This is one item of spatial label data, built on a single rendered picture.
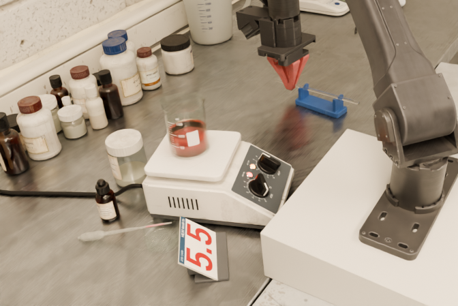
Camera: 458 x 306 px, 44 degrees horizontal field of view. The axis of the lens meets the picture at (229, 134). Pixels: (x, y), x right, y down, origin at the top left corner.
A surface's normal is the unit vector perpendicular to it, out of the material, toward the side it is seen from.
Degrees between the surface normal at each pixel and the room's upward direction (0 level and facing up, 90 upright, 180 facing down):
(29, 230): 0
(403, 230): 4
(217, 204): 90
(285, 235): 4
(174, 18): 90
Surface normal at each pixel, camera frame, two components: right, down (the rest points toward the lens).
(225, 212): -0.27, 0.54
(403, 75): 0.11, -0.33
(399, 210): -0.07, -0.81
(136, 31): 0.82, 0.22
